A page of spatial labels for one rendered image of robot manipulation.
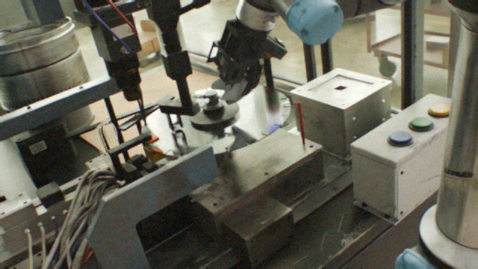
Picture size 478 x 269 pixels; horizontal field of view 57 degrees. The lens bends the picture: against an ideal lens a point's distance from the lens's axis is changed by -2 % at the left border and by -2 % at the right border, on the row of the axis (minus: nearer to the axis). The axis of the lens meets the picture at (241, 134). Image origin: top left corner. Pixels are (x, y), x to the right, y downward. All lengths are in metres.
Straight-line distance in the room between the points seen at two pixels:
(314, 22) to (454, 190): 0.31
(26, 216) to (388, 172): 0.73
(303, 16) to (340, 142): 0.49
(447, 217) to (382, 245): 0.53
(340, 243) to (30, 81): 1.02
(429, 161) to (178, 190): 0.50
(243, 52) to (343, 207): 0.39
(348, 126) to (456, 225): 0.59
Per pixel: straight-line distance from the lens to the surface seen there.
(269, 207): 0.90
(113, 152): 0.89
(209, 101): 0.96
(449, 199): 0.52
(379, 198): 0.94
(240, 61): 0.83
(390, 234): 1.06
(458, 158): 0.48
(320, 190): 1.03
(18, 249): 1.05
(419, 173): 0.95
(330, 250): 0.90
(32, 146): 1.23
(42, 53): 1.46
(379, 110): 1.16
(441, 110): 1.01
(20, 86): 1.49
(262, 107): 0.98
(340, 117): 1.07
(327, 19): 0.68
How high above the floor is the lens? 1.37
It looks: 28 degrees down
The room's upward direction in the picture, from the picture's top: 11 degrees counter-clockwise
